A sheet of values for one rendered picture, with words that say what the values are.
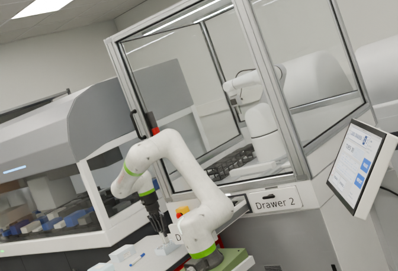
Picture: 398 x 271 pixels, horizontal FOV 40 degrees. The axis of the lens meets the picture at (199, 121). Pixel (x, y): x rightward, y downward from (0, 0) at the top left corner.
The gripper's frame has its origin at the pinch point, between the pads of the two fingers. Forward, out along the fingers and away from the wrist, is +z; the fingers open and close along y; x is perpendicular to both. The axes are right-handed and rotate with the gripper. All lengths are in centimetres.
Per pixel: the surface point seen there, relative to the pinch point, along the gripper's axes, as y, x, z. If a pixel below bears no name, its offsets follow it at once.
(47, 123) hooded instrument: -74, 2, -81
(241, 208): 40.3, 23.2, -3.0
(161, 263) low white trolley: 10.9, -15.7, 7.8
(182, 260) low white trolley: 19.6, -9.5, 9.1
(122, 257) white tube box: -27.8, -11.3, 5.6
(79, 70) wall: -388, 263, -139
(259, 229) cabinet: 42, 29, 12
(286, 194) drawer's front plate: 67, 29, -6
